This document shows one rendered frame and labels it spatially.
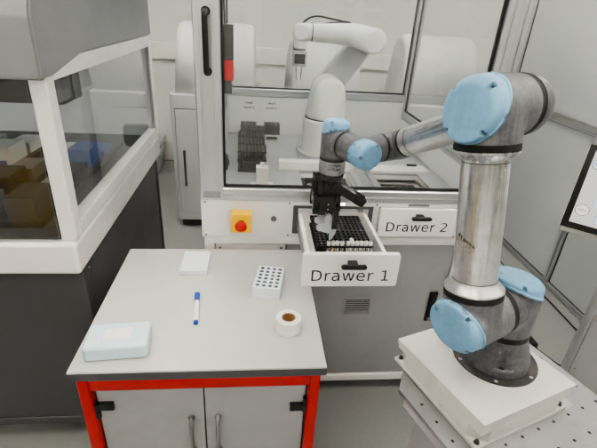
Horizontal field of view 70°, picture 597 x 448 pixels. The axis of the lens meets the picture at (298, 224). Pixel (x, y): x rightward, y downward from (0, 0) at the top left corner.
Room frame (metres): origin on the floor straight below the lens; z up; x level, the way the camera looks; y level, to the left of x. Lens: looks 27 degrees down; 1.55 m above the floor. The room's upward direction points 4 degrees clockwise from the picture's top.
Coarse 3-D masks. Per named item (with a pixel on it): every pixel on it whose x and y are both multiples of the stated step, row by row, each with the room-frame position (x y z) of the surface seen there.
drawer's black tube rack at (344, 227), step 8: (312, 216) 1.37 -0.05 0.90; (344, 216) 1.38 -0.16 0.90; (352, 216) 1.39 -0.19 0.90; (312, 224) 1.30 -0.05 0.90; (344, 224) 1.33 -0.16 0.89; (352, 224) 1.33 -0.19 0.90; (360, 224) 1.33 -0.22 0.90; (312, 232) 1.30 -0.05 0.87; (320, 232) 1.24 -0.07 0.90; (336, 232) 1.25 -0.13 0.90; (344, 232) 1.26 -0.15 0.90; (352, 232) 1.27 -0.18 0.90; (360, 232) 1.27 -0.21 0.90; (320, 240) 1.19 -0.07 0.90; (328, 240) 1.19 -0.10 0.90; (336, 240) 1.20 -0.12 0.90; (344, 240) 1.20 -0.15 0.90; (360, 240) 1.21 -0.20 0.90; (368, 240) 1.22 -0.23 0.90; (320, 248) 1.17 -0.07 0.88; (344, 248) 1.18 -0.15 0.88
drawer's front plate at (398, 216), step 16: (384, 208) 1.41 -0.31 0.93; (400, 208) 1.42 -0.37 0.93; (416, 208) 1.43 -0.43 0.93; (432, 208) 1.44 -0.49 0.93; (448, 208) 1.45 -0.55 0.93; (384, 224) 1.40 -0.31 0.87; (400, 224) 1.41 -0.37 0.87; (416, 224) 1.42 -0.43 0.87; (432, 224) 1.43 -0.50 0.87; (448, 224) 1.43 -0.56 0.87
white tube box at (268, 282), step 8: (264, 272) 1.14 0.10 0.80; (272, 272) 1.15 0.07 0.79; (280, 272) 1.15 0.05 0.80; (256, 280) 1.09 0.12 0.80; (264, 280) 1.10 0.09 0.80; (272, 280) 1.10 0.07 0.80; (280, 280) 1.10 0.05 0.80; (256, 288) 1.06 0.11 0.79; (264, 288) 1.06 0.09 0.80; (272, 288) 1.06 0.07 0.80; (280, 288) 1.06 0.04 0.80; (256, 296) 1.06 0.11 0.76; (264, 296) 1.06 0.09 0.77; (272, 296) 1.05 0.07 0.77
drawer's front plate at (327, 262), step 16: (304, 256) 1.05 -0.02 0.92; (320, 256) 1.05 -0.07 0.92; (336, 256) 1.06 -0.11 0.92; (352, 256) 1.06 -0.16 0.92; (368, 256) 1.07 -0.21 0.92; (384, 256) 1.08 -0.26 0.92; (400, 256) 1.08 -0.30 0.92; (304, 272) 1.05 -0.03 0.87; (336, 272) 1.06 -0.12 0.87; (352, 272) 1.06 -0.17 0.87; (368, 272) 1.07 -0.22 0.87; (384, 272) 1.08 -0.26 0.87
